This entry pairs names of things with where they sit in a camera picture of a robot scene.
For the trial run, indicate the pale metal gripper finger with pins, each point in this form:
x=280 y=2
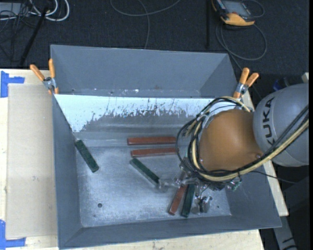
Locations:
x=172 y=182
x=165 y=188

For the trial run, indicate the red-brown flat block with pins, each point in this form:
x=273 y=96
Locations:
x=151 y=140
x=154 y=152
x=178 y=200

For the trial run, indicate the dark green flat block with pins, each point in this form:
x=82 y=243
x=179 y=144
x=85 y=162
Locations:
x=144 y=170
x=86 y=155
x=188 y=201

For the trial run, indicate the grey metal bin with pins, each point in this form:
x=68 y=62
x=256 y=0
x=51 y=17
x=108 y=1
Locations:
x=135 y=197

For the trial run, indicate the pale flat board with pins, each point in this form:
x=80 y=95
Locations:
x=28 y=160

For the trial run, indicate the black cylinder on white bracket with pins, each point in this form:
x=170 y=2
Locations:
x=205 y=204

